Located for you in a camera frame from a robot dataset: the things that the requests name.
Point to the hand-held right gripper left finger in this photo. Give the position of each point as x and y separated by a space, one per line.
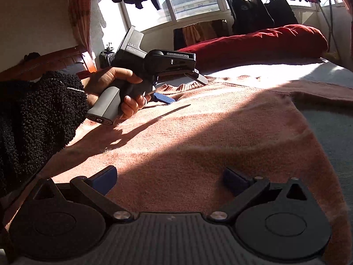
106 179

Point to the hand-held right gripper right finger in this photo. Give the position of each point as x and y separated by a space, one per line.
234 179

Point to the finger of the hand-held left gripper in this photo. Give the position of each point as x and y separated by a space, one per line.
164 98
200 78

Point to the orange knitted sweater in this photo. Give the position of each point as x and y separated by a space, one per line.
193 143

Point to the person's left forearm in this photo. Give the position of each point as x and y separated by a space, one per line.
35 116

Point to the metal clothes drying rack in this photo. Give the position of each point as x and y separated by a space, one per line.
330 27

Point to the person's left hand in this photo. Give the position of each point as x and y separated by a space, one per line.
110 76

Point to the orange hanging cloth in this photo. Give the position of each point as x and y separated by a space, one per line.
198 33

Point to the grey backpack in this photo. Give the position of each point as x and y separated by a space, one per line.
106 59

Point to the window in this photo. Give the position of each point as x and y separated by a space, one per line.
193 2

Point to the red duvet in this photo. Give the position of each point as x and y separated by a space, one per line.
262 41

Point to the black jacket with badge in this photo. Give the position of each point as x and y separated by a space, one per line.
248 13

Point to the grey plaid bed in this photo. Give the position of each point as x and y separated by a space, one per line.
331 132

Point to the wooden headboard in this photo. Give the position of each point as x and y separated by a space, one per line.
55 60

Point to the small black object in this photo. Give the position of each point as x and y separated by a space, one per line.
31 56

